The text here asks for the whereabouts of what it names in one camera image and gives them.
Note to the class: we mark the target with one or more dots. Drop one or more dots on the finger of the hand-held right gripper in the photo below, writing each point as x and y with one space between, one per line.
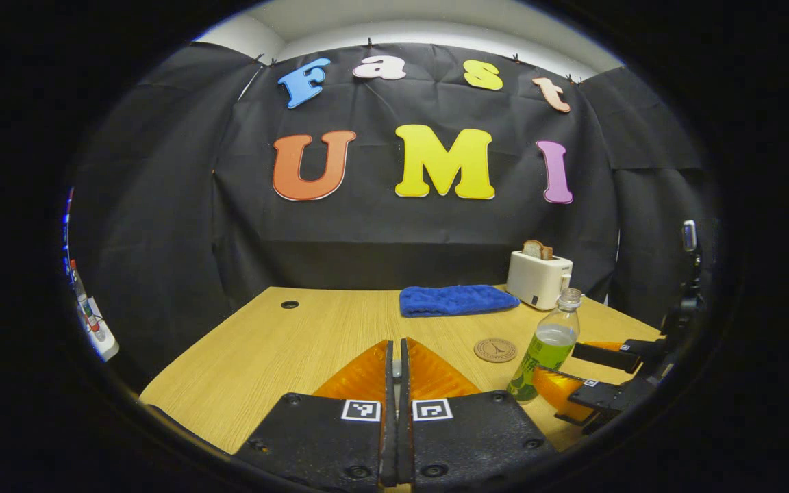
600 397
607 356

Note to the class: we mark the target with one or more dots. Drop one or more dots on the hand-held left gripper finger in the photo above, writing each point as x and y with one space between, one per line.
405 445
388 445

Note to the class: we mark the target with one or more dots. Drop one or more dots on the green label water bottle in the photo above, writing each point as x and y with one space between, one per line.
548 346

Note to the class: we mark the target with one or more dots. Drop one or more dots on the white teacup lid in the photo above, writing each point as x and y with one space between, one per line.
396 371

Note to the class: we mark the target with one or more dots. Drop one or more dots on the round brown coaster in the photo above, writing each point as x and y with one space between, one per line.
495 350

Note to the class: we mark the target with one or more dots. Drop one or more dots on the red cap clear bottle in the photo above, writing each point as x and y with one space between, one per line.
86 308

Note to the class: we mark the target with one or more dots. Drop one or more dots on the white toaster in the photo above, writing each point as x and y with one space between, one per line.
535 281

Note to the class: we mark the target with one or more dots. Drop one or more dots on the bread slice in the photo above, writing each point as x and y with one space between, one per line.
537 250

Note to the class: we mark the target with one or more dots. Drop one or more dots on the blue towel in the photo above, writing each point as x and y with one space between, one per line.
456 301

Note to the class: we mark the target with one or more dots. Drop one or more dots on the white side table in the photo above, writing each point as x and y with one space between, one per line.
105 348

